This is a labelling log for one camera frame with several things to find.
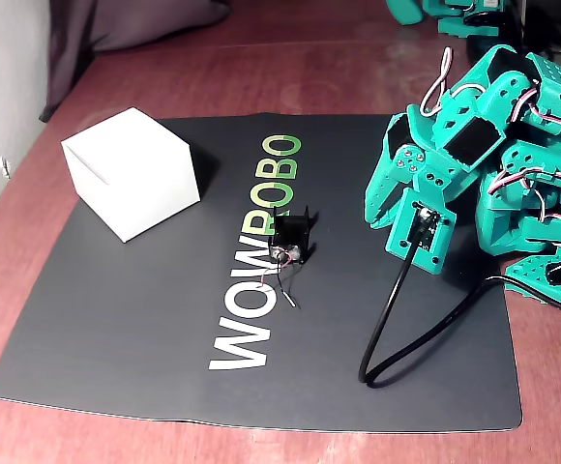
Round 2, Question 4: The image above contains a black WOWROBO mat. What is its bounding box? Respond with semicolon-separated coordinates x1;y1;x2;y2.
0;111;524;433

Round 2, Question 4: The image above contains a small black battery pack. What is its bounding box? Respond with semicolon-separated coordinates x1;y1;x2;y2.
255;204;318;310

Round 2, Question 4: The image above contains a white open box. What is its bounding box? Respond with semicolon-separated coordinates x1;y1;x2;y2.
61;106;201;244

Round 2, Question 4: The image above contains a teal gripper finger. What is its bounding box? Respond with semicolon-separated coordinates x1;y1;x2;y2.
365;143;428;227
381;186;408;229

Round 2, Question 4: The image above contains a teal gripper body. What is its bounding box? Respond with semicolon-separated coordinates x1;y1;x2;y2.
385;103;505;205

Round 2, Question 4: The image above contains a black camera cable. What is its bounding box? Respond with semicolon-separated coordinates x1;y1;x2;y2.
358;236;561;389

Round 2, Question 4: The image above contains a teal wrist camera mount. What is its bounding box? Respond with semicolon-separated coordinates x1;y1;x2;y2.
384;187;458;276

